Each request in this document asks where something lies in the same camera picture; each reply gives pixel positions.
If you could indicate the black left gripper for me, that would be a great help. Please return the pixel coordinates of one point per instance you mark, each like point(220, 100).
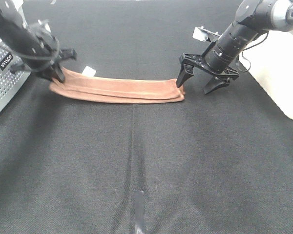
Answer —
point(40, 64)

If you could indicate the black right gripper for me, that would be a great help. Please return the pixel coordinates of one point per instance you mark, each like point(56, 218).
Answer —
point(221, 77)

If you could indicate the brown towel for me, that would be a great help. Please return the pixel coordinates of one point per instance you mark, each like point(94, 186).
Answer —
point(112, 90)

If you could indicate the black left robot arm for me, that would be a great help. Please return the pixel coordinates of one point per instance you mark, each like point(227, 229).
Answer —
point(38, 49)

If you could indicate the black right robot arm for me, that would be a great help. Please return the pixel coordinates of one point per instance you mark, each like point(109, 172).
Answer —
point(253, 18)

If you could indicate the grey perforated laundry basket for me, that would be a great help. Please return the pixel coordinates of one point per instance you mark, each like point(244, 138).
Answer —
point(9, 83)

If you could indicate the white storage box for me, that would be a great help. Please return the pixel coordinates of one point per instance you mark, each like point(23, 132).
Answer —
point(269, 60)

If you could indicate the black table cover cloth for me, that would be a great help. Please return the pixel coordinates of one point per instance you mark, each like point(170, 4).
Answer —
point(220, 163)

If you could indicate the grey tape strip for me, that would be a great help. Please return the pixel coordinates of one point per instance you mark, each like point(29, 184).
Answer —
point(139, 212)

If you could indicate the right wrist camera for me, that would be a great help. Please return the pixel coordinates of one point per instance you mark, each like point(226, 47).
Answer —
point(202, 34)

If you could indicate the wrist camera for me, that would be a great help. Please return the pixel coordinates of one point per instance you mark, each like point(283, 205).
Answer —
point(202, 34)
point(41, 27)

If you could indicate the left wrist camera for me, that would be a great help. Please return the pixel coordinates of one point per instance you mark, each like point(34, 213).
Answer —
point(41, 27)

